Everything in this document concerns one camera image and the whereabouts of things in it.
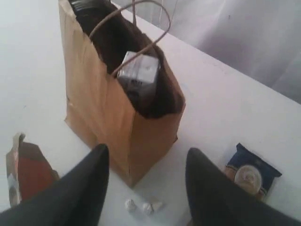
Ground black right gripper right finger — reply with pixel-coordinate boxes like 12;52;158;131
185;147;301;226

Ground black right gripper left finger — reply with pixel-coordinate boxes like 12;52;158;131
0;144;109;226

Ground brown kraft stand-up pouch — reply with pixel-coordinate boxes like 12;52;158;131
6;132;60;207

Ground brown paper shopping bag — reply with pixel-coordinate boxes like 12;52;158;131
58;0;185;187

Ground small white blue carton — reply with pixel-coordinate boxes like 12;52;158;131
117;55;160;105

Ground spaghetti packet with Italian flag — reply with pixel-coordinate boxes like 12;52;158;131
224;143;282;201

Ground crumpled white paper ball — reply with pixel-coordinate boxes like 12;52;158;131
125;199;137;212

